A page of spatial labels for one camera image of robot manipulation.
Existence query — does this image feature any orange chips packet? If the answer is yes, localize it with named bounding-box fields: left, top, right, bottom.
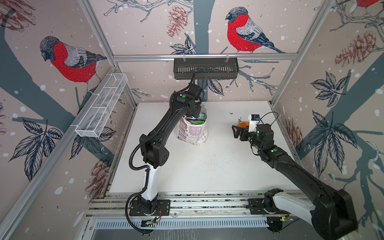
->
left=237, top=122, right=249, bottom=128

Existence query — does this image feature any white printed paper bag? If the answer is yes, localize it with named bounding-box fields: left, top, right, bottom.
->
left=174, top=105, right=208, bottom=146

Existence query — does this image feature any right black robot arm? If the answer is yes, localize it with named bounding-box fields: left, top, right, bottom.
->
left=232, top=124, right=358, bottom=240

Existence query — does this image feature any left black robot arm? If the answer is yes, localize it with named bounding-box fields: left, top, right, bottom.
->
left=138, top=83, right=203, bottom=213

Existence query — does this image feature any teal red candy packet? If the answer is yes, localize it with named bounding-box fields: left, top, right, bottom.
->
left=198, top=112, right=207, bottom=122

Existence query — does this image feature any green Lays chips packet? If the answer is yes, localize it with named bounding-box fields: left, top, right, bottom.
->
left=189, top=120, right=205, bottom=125

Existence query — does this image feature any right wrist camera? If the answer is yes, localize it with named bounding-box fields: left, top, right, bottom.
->
left=249, top=114, right=261, bottom=133

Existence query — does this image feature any black hanging wire basket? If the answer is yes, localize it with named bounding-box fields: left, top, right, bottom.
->
left=174, top=58, right=239, bottom=80

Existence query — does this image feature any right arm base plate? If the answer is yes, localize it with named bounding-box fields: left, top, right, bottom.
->
left=246, top=198, right=290, bottom=216

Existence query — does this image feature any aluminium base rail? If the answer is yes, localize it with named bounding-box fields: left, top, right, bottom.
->
left=86, top=191, right=264, bottom=218

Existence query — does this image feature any horizontal aluminium frame bar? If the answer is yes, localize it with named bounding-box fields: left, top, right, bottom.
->
left=113, top=53, right=298, bottom=63

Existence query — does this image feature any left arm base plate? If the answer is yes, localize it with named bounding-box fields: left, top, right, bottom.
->
left=128, top=199, right=171, bottom=217

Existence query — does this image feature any white mesh wall shelf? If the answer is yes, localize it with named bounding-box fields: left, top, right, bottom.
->
left=75, top=73, right=128, bottom=138

